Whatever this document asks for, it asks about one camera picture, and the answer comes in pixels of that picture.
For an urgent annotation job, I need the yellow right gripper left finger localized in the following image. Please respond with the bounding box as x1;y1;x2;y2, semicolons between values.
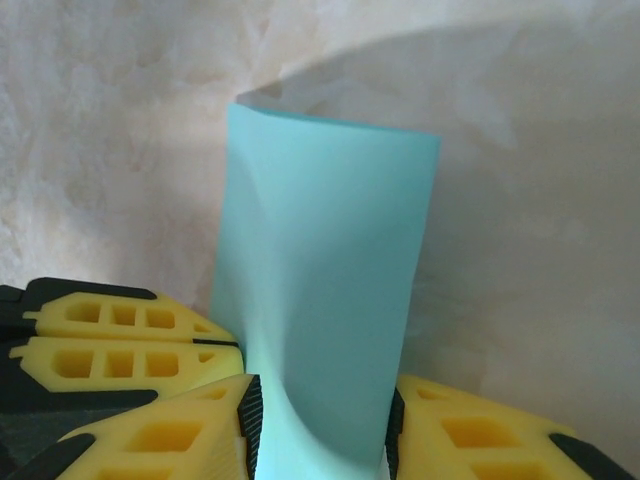
56;373;265;480

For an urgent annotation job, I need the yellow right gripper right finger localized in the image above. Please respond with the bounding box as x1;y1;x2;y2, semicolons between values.
383;374;630;480

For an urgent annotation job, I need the teal paper sheet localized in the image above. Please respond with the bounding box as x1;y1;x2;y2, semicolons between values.
208;101;444;480

